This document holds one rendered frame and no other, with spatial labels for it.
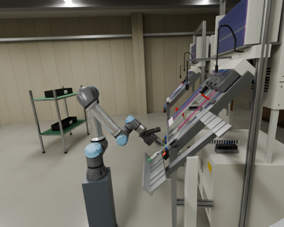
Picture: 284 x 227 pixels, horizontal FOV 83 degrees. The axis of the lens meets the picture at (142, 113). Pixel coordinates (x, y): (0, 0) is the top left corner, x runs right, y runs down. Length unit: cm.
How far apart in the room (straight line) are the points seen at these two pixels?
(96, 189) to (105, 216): 24
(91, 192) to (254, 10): 150
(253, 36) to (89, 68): 460
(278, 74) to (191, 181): 81
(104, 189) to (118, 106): 417
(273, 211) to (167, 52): 462
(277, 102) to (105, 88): 456
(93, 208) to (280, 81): 147
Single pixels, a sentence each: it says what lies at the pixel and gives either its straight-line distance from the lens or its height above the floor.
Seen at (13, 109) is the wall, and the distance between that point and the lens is 623.
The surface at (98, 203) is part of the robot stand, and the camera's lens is 137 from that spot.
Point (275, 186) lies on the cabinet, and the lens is 154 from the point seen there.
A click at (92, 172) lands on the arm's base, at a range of 125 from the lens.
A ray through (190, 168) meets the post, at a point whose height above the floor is 75.
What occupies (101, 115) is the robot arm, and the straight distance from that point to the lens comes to 110.
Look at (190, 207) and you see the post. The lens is 112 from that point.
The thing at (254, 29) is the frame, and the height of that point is 147.
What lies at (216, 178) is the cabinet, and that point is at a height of 51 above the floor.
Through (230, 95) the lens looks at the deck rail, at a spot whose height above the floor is 110.
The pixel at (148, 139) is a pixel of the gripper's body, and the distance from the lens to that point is 124.
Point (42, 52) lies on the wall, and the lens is 568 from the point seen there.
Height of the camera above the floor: 126
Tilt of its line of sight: 14 degrees down
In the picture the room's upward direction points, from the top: 3 degrees counter-clockwise
